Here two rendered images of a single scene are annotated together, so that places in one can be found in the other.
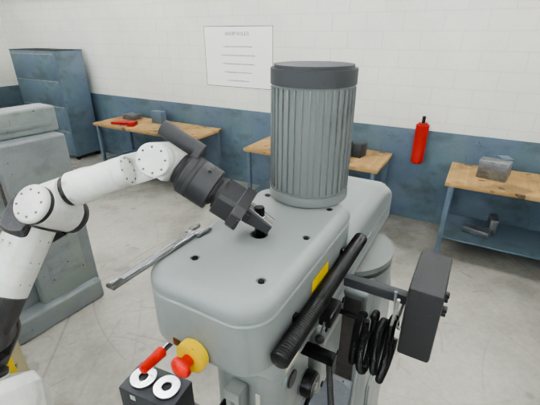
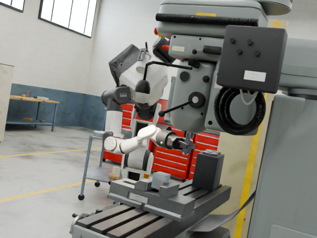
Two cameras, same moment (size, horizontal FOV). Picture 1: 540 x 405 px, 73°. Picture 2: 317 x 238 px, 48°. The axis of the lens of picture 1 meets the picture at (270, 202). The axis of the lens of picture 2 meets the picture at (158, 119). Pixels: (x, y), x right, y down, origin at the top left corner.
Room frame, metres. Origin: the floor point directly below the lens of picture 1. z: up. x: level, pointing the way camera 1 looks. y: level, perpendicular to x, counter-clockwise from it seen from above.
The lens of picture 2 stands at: (0.39, -1.65, 1.43)
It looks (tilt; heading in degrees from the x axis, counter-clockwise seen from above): 3 degrees down; 86
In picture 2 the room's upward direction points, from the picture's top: 10 degrees clockwise
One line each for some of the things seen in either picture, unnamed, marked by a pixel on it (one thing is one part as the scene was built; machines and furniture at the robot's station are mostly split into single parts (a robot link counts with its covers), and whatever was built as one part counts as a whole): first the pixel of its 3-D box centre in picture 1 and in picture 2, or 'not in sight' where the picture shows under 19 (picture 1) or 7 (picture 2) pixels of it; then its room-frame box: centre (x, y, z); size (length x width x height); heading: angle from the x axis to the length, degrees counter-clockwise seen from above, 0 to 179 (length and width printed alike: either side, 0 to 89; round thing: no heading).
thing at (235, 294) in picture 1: (263, 262); (211, 24); (0.68, 0.02, 1.81); 0.47 x 0.26 x 0.16; 150
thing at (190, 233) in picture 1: (163, 252); not in sight; (0.59, 0.20, 1.89); 0.24 x 0.04 x 0.01; 150
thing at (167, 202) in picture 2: not in sight; (152, 193); (0.53, -0.16, 1.04); 0.35 x 0.15 x 0.11; 150
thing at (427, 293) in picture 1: (427, 304); (251, 58); (0.76, -0.42, 1.62); 0.20 x 0.09 x 0.21; 150
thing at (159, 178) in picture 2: not in sight; (161, 180); (0.55, -0.18, 1.10); 0.06 x 0.05 x 0.06; 60
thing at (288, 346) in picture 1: (327, 284); (204, 20); (0.62, -0.12, 1.79); 0.45 x 0.04 x 0.04; 150
